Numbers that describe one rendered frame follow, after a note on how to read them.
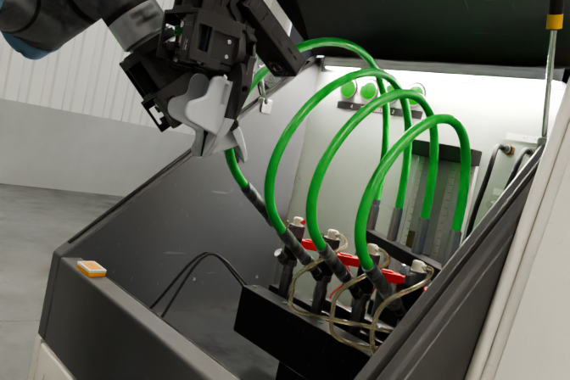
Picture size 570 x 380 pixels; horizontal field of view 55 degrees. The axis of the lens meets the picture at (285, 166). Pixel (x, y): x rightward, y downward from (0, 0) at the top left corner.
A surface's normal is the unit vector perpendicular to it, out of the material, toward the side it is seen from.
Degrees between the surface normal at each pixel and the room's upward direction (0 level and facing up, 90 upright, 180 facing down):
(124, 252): 90
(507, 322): 76
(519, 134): 90
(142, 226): 90
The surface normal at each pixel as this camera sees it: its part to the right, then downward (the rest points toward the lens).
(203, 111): 0.65, 0.23
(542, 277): -0.65, -0.34
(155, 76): 0.51, -0.07
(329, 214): -0.72, -0.11
